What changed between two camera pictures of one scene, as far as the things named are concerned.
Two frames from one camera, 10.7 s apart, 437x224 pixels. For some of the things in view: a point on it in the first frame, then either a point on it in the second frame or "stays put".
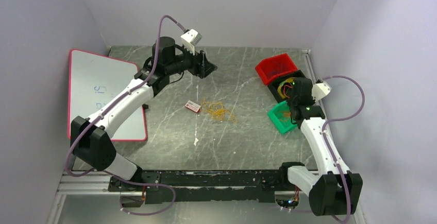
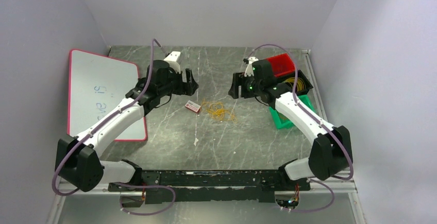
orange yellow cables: [217, 111] stays put
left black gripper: [201, 67] to [184, 88]
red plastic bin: [272, 67] stays put
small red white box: [192, 106] stays put
